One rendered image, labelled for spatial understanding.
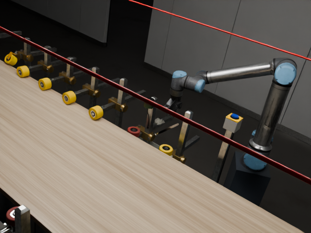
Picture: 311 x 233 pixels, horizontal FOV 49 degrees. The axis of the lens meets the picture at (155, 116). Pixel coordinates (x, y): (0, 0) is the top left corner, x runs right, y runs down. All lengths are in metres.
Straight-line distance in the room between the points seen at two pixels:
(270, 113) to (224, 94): 2.70
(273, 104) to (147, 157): 0.84
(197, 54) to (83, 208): 3.73
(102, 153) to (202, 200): 0.59
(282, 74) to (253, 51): 2.48
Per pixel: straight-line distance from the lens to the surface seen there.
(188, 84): 2.26
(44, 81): 2.45
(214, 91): 4.95
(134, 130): 2.10
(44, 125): 2.09
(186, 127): 1.97
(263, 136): 2.28
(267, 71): 2.28
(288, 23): 4.39
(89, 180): 1.70
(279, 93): 2.16
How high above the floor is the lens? 2.01
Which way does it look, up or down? 29 degrees down
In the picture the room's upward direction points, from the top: 11 degrees clockwise
